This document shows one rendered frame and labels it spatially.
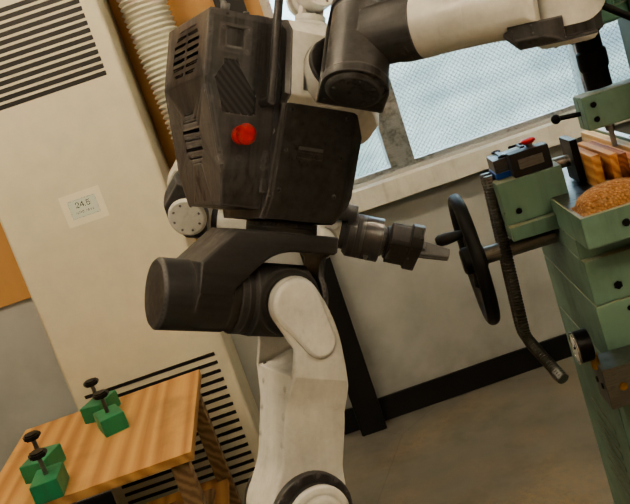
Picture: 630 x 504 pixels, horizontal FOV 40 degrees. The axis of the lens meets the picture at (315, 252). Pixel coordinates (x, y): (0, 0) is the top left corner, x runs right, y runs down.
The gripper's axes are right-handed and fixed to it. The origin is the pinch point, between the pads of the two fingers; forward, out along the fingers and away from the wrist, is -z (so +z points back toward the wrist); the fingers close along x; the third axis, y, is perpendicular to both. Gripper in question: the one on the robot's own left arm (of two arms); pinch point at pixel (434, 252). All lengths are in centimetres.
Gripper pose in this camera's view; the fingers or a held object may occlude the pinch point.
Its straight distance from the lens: 176.7
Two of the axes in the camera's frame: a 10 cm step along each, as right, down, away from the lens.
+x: 1.1, -4.8, -8.7
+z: -9.8, -2.1, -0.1
